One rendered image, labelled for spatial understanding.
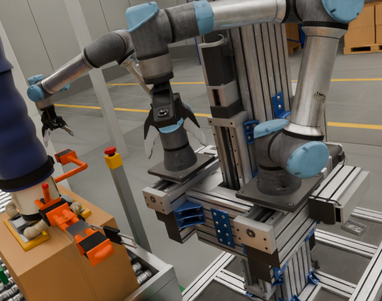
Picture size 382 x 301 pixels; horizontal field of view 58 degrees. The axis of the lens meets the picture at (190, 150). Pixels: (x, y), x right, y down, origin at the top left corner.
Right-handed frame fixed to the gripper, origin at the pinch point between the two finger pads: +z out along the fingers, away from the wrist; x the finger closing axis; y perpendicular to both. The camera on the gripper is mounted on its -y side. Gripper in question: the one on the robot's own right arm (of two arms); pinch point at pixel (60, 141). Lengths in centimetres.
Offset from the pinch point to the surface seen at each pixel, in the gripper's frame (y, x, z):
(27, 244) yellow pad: 46, -39, 20
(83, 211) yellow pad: 45, -14, 20
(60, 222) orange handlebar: 68, -28, 7
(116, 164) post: 10.8, 21.1, 21.7
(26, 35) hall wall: -844, 254, -70
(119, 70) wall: -853, 495, 96
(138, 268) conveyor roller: 45, 0, 63
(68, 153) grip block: 4.0, 0.8, 6.3
